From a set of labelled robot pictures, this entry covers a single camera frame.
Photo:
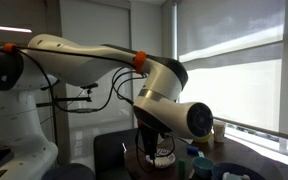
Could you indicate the black camera stand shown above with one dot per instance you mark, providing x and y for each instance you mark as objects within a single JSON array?
[{"x": 70, "y": 98}]

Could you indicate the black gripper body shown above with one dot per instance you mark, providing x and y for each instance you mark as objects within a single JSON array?
[{"x": 149, "y": 136}]

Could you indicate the toy milk carton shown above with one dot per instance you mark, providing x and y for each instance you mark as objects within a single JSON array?
[{"x": 234, "y": 176}]

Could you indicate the blue sponge block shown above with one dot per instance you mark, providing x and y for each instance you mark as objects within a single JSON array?
[{"x": 192, "y": 149}]

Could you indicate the small teal bowl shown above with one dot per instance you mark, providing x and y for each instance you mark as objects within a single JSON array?
[{"x": 202, "y": 166}]

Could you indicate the green plastic cylinder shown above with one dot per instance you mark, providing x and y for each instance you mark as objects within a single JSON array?
[{"x": 182, "y": 166}]

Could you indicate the light wooden spoon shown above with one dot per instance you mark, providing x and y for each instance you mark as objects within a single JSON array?
[{"x": 191, "y": 174}]

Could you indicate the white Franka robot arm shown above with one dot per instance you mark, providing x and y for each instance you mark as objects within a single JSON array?
[{"x": 84, "y": 66}]

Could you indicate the frosted glass partition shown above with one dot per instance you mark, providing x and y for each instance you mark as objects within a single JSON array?
[{"x": 94, "y": 33}]

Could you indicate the dark grey bowl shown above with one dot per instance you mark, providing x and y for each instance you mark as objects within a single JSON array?
[{"x": 224, "y": 168}]

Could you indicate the fluorescent ceiling light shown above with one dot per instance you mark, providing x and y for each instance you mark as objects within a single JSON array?
[{"x": 7, "y": 28}]

